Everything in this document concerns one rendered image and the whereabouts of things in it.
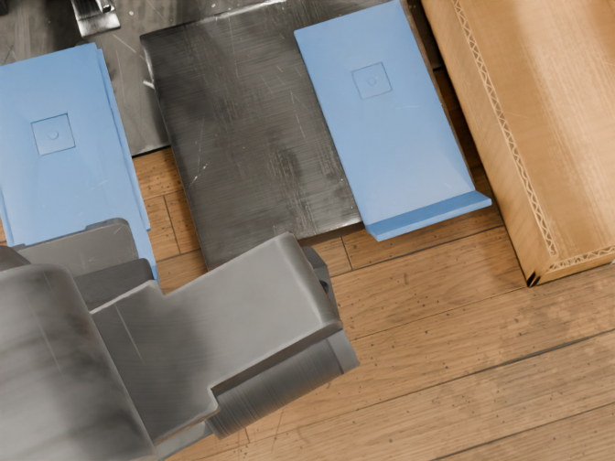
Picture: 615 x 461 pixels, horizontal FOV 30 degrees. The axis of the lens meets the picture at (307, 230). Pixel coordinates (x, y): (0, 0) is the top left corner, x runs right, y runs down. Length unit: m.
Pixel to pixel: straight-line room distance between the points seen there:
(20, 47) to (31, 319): 0.45
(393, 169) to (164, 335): 0.33
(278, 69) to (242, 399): 0.35
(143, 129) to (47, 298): 0.40
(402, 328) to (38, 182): 0.23
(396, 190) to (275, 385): 0.30
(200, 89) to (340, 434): 0.23
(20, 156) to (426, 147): 0.24
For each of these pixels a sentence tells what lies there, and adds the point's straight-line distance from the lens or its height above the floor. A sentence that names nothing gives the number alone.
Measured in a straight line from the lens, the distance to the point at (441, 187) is 0.70.
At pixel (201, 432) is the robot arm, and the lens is 0.41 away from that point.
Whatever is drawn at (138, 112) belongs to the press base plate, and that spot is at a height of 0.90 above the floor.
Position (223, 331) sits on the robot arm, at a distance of 0.39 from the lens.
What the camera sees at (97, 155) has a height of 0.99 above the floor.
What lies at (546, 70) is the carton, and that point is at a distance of 0.76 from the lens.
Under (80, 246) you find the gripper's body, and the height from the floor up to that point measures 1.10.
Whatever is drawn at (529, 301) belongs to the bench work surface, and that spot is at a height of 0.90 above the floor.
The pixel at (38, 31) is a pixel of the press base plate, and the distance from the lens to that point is 0.78.
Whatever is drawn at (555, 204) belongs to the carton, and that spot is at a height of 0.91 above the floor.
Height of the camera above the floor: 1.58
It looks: 73 degrees down
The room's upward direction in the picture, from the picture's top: 1 degrees counter-clockwise
